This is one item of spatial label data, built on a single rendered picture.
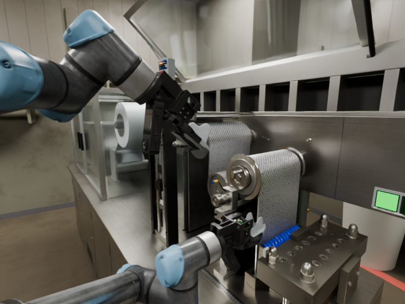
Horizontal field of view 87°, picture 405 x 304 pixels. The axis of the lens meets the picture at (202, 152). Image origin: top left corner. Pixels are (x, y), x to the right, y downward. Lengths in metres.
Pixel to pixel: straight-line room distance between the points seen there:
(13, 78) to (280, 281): 0.68
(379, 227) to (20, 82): 2.56
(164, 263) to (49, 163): 3.43
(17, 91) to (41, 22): 3.64
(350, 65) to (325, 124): 0.20
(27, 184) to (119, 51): 3.60
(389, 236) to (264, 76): 2.00
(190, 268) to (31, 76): 0.45
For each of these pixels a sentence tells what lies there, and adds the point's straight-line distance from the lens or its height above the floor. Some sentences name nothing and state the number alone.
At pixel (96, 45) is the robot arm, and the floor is 1.56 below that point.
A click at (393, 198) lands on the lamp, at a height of 1.20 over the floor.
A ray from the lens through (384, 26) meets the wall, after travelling 3.25.
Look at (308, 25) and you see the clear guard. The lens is 0.93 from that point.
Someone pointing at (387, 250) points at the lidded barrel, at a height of 0.23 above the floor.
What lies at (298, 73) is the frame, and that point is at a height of 1.60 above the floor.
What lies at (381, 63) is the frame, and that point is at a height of 1.60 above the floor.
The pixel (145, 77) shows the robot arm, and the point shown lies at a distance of 0.44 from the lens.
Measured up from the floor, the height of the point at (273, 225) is 1.08.
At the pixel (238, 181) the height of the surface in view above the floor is 1.24.
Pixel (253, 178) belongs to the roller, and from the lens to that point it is 0.67.
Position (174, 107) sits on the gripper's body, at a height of 1.46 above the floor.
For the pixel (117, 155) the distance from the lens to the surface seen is 1.50.
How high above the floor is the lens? 1.45
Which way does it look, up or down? 10 degrees down
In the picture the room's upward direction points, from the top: straight up
